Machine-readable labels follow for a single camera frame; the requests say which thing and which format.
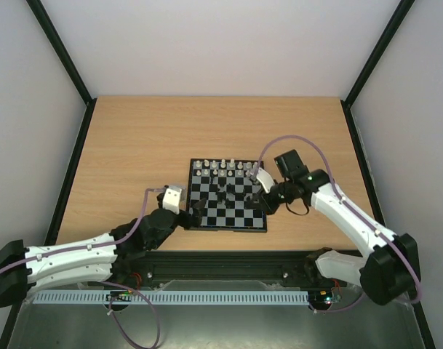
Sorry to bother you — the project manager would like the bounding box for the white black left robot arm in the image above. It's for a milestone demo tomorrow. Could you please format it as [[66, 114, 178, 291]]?
[[0, 199, 207, 308]]

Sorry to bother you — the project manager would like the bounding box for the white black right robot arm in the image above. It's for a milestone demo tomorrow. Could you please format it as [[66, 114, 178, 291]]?
[[247, 150, 421, 305]]

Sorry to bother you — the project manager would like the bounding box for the black white chess board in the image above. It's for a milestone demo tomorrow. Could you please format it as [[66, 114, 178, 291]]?
[[186, 159, 267, 233]]

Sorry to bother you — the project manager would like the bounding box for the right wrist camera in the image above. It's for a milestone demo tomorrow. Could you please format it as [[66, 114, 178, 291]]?
[[247, 162, 276, 193]]

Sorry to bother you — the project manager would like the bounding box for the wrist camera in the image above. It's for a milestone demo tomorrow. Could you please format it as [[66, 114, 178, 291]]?
[[247, 162, 276, 193], [157, 185, 186, 214]]

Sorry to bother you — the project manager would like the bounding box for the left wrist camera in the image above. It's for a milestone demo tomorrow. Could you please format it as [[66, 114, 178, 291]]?
[[157, 185, 186, 214]]

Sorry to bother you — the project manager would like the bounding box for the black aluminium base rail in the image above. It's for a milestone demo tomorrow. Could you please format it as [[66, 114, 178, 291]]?
[[111, 251, 338, 289]]

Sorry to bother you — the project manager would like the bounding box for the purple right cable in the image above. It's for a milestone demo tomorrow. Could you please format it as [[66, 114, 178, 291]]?
[[258, 135, 424, 314]]

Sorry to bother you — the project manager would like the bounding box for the purple cable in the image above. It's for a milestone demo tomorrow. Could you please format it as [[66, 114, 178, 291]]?
[[258, 135, 424, 314], [0, 187, 161, 349]]

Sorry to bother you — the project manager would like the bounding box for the light blue cable duct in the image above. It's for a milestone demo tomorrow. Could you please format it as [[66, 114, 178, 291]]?
[[32, 289, 308, 305]]

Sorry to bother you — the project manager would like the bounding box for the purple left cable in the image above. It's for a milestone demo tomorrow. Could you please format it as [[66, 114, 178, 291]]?
[[0, 187, 161, 349]]

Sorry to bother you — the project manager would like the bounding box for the black frame post right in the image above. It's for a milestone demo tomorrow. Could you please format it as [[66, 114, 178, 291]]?
[[343, 0, 417, 108]]

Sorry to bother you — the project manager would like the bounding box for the black frame post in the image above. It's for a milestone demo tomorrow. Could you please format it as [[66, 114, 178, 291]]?
[[26, 0, 97, 106], [343, 0, 417, 108]]

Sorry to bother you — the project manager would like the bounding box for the black frame post left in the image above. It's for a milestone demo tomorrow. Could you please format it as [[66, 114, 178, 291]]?
[[26, 0, 97, 106]]

